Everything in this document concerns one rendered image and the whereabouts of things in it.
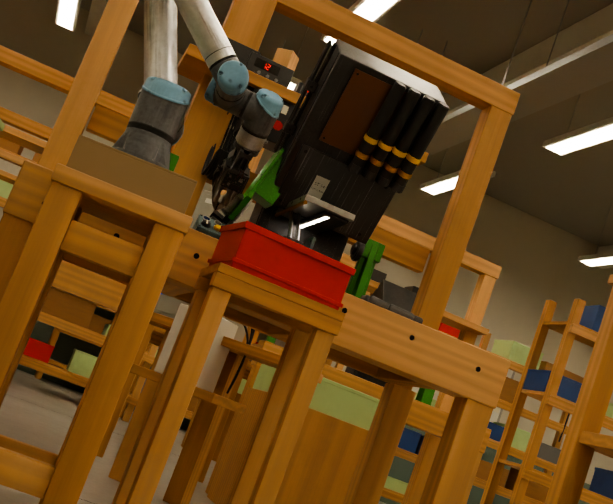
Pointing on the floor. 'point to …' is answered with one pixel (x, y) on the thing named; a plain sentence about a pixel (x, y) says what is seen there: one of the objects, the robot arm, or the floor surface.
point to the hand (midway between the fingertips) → (217, 204)
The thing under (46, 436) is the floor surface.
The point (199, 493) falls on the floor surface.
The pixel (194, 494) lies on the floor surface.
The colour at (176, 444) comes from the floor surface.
